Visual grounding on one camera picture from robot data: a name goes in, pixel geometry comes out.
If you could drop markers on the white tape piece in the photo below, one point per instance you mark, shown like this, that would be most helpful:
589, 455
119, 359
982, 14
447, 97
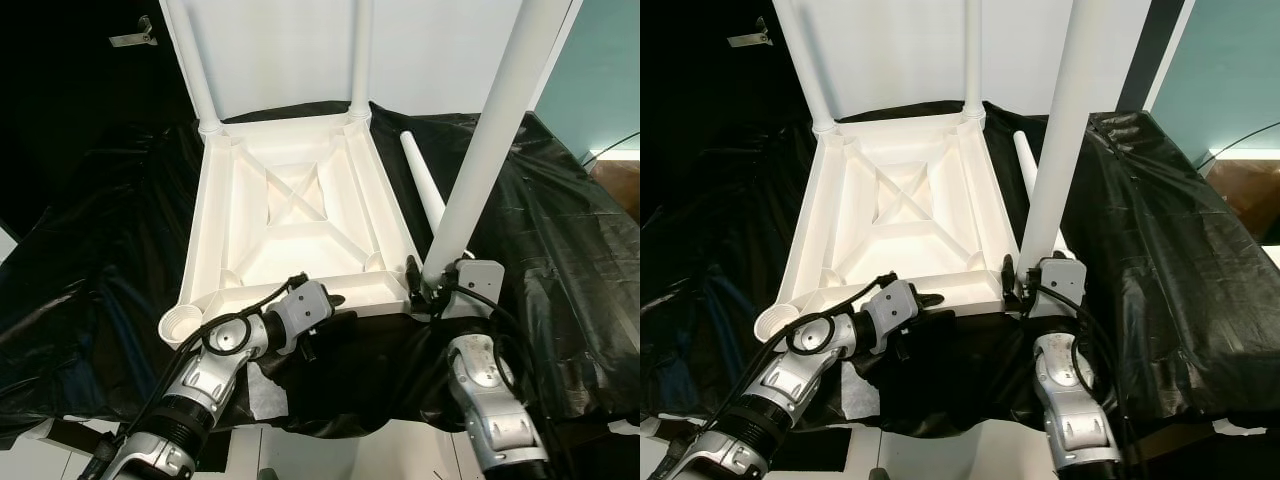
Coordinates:
267, 392

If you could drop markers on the black plastic cover sheet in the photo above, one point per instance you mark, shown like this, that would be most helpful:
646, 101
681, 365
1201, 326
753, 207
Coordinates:
1170, 250
560, 240

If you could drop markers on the brown wooden furniture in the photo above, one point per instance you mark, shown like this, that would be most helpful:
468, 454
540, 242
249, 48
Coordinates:
620, 188
1245, 195

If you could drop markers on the dark vertical pillar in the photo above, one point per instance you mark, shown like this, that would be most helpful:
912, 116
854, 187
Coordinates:
1150, 50

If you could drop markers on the teal glass panel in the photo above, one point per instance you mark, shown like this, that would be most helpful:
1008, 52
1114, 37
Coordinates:
600, 80
1225, 80

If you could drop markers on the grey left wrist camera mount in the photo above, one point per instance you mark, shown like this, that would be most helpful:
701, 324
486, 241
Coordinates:
895, 308
300, 308

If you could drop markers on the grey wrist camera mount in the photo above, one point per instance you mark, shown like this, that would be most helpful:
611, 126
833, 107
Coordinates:
475, 285
1062, 285
895, 308
300, 308

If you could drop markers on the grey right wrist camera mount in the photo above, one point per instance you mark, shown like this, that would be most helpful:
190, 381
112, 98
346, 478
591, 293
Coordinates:
1062, 285
475, 285

